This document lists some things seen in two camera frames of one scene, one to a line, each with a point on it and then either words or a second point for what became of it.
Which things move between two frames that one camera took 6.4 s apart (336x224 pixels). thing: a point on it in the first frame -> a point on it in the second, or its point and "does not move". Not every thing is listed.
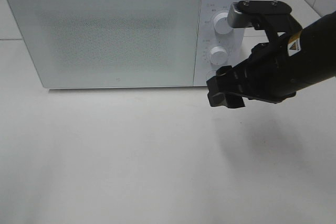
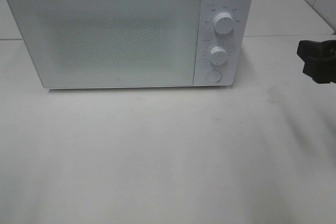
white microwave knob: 220,23 does not move
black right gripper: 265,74 -> 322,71
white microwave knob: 218,55 does not move
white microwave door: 95,36 does not move
